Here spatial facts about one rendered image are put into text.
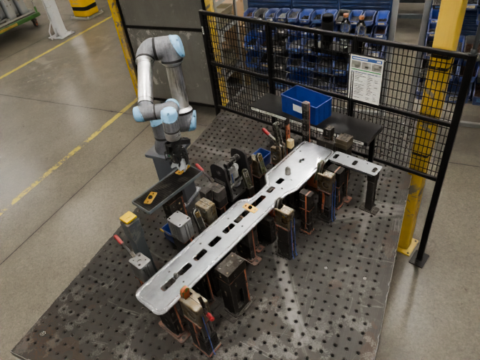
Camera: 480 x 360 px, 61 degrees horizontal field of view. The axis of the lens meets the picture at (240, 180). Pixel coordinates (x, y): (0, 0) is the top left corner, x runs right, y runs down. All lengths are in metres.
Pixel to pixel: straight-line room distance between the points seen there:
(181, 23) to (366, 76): 2.46
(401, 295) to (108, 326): 1.89
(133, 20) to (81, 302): 3.33
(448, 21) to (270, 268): 1.53
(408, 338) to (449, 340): 0.24
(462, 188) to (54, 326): 3.23
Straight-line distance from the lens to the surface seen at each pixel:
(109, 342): 2.18
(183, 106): 2.31
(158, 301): 1.84
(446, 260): 3.32
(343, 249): 2.32
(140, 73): 2.14
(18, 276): 3.78
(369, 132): 2.59
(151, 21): 4.74
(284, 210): 2.02
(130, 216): 2.00
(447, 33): 2.37
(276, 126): 2.35
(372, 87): 2.59
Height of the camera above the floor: 2.45
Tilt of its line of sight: 39 degrees down
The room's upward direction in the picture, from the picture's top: 8 degrees counter-clockwise
